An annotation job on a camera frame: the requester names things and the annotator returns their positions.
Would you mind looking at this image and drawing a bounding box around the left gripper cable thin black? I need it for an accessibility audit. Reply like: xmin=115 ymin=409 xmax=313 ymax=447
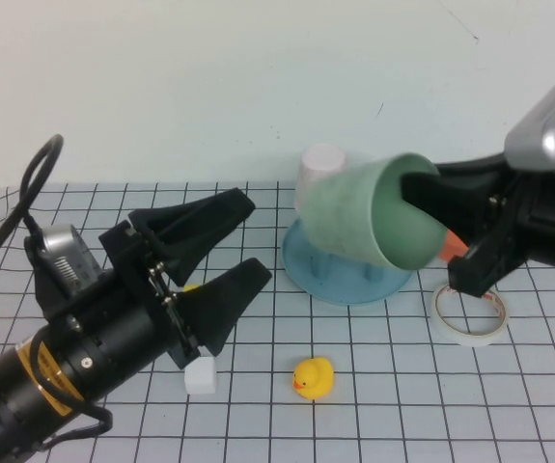
xmin=30 ymin=346 xmax=115 ymax=449

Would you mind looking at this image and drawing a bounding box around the orange cube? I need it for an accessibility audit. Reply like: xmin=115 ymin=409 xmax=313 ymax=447
xmin=440 ymin=230 xmax=469 ymax=264

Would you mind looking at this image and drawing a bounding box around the white tape roll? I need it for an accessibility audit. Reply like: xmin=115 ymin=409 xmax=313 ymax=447
xmin=430 ymin=282 xmax=512 ymax=347

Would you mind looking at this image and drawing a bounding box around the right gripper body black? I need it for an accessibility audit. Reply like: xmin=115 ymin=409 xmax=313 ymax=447
xmin=448 ymin=168 xmax=555 ymax=297

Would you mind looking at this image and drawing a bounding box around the green plastic cup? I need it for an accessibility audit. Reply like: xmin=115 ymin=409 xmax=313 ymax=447
xmin=300 ymin=151 xmax=447 ymax=271

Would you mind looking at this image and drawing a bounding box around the blue cup stand with pegs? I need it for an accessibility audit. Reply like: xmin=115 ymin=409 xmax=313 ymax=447
xmin=281 ymin=219 xmax=416 ymax=306

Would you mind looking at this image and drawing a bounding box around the yellow rubber duck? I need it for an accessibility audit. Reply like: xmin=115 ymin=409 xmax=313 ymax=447
xmin=291 ymin=356 xmax=336 ymax=401

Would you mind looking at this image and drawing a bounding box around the white black-grid tablecloth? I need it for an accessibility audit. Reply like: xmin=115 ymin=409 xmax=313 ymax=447
xmin=0 ymin=176 xmax=555 ymax=463

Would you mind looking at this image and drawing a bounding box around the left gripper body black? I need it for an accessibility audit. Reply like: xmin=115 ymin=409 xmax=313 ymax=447
xmin=59 ymin=219 xmax=207 ymax=401

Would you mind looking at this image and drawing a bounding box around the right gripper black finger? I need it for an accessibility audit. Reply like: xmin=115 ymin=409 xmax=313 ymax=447
xmin=434 ymin=152 xmax=519 ymax=194
xmin=400 ymin=171 xmax=508 ymax=245

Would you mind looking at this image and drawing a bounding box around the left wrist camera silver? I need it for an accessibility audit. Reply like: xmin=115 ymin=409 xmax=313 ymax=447
xmin=24 ymin=222 xmax=107 ymax=314

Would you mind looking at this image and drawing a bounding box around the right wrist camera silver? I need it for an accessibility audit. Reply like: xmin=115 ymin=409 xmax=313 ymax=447
xmin=503 ymin=67 xmax=555 ymax=174

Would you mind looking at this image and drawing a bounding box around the pink plastic cup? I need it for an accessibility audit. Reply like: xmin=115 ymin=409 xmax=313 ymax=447
xmin=293 ymin=142 xmax=346 ymax=218

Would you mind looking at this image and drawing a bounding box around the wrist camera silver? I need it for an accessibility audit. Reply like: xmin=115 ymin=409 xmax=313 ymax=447
xmin=24 ymin=222 xmax=107 ymax=314
xmin=503 ymin=67 xmax=555 ymax=174

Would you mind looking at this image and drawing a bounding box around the white cube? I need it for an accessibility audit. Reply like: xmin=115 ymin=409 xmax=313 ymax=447
xmin=183 ymin=355 xmax=218 ymax=396

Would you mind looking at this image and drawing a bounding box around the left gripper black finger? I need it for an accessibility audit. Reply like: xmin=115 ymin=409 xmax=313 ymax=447
xmin=173 ymin=259 xmax=273 ymax=358
xmin=129 ymin=189 xmax=257 ymax=286

